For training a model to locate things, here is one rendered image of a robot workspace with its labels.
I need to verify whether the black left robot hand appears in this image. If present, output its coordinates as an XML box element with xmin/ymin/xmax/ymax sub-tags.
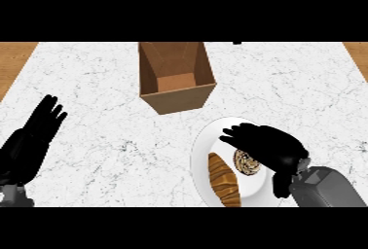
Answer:
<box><xmin>0</xmin><ymin>94</ymin><xmax>70</xmax><ymax>187</ymax></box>

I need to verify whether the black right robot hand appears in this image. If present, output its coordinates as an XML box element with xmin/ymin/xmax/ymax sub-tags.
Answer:
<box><xmin>219</xmin><ymin>123</ymin><xmax>310</xmax><ymax>199</ymax></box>

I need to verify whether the white plate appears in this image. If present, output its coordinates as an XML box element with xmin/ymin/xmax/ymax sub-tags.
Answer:
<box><xmin>189</xmin><ymin>116</ymin><xmax>285</xmax><ymax>208</ymax></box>

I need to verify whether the brown cardboard box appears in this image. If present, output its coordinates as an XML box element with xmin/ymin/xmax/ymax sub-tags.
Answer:
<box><xmin>136</xmin><ymin>42</ymin><xmax>219</xmax><ymax>116</ymax></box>

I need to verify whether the brown croissant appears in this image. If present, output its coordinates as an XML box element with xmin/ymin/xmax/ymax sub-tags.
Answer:
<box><xmin>207</xmin><ymin>152</ymin><xmax>242</xmax><ymax>208</ymax></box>

